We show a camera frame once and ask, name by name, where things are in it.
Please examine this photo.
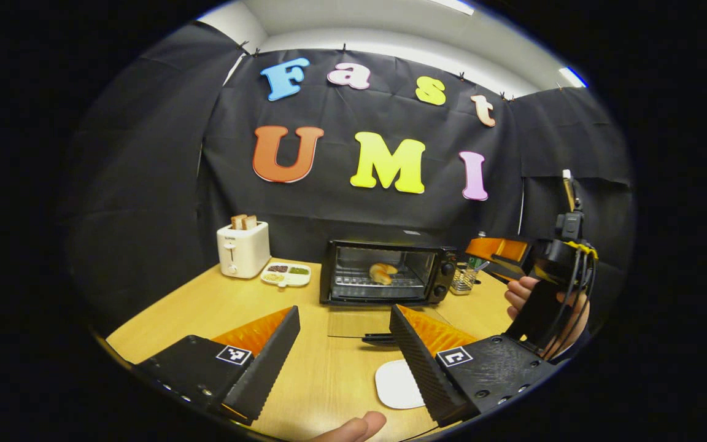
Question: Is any black backdrop cloth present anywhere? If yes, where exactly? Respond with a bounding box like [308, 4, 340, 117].
[65, 20, 636, 335]

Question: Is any black electric oven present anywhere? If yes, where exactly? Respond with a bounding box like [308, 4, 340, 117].
[320, 238, 458, 344]

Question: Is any golden croissant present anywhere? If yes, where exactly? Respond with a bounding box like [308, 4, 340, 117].
[369, 263, 399, 285]

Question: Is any white square plate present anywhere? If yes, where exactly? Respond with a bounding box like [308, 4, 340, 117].
[375, 360, 426, 410]

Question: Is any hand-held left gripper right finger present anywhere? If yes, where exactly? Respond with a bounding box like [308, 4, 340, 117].
[388, 304, 560, 428]

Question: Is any white divided condiment dish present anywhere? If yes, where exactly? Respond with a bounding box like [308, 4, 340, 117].
[260, 262, 312, 288]

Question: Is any green plastic bottle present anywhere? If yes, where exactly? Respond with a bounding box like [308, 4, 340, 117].
[469, 231, 488, 269]

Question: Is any clear glass holder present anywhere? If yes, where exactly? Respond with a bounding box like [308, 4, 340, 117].
[450, 263, 478, 295]

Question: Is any white toaster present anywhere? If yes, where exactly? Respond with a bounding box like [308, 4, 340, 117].
[217, 221, 271, 279]

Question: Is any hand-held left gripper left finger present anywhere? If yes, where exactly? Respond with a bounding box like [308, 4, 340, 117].
[136, 306, 301, 425]

